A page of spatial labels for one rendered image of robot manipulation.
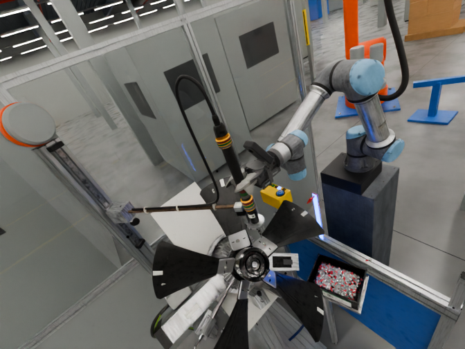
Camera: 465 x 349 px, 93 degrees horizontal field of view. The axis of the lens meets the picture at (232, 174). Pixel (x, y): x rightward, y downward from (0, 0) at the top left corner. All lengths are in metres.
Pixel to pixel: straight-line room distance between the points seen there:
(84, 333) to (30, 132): 1.17
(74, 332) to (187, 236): 0.91
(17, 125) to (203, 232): 0.80
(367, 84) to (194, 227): 0.91
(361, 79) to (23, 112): 1.17
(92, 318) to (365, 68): 1.80
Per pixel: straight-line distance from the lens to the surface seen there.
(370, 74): 0.96
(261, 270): 0.88
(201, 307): 1.02
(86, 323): 1.73
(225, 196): 0.92
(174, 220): 1.10
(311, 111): 1.01
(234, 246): 0.93
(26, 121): 1.08
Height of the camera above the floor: 1.93
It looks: 32 degrees down
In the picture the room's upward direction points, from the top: 22 degrees counter-clockwise
